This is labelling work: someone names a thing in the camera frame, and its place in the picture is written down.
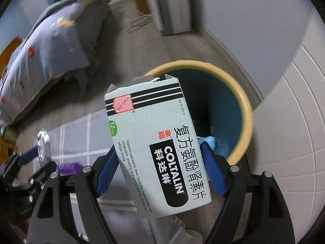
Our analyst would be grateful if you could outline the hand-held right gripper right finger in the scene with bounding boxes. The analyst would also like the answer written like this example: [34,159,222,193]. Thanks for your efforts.
[199,141,295,244]

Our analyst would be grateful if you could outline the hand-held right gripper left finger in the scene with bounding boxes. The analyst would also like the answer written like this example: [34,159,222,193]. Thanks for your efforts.
[27,144,120,244]

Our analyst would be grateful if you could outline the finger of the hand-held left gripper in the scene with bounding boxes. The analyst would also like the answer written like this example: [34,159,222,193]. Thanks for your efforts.
[0,146,40,176]
[28,161,57,187]

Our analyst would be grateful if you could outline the shiny clear plastic wrapper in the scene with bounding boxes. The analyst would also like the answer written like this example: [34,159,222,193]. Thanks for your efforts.
[36,130,52,164]

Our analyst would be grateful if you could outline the blue plastic packet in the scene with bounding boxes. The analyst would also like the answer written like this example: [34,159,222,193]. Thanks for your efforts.
[197,135,229,158]

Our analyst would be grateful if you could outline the pale green medicine box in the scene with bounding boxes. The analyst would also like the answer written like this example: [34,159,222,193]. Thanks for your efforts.
[105,74,212,220]

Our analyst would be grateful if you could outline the yellow-rimmed teal waste bin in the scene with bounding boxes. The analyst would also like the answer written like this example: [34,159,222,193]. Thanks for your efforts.
[143,60,254,166]

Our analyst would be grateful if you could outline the wooden nightstand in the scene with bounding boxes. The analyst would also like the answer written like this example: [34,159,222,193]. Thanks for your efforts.
[0,138,17,163]

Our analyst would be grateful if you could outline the purple comb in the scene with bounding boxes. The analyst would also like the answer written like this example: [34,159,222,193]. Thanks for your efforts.
[56,162,83,176]

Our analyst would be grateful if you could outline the grey rug with white lines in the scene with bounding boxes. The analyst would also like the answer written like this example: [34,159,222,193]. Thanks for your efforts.
[47,109,204,244]

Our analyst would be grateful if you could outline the wooden headboard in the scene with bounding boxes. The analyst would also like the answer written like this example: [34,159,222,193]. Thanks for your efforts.
[0,37,23,64]

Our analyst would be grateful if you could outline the bed with grey skirt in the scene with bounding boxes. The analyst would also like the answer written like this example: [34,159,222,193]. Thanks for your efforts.
[0,0,112,127]

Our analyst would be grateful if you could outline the white standing air conditioner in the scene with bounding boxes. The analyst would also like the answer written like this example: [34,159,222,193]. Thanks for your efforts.
[152,0,201,36]

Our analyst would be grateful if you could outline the floor cables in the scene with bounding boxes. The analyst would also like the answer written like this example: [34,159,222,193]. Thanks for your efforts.
[127,13,163,32]

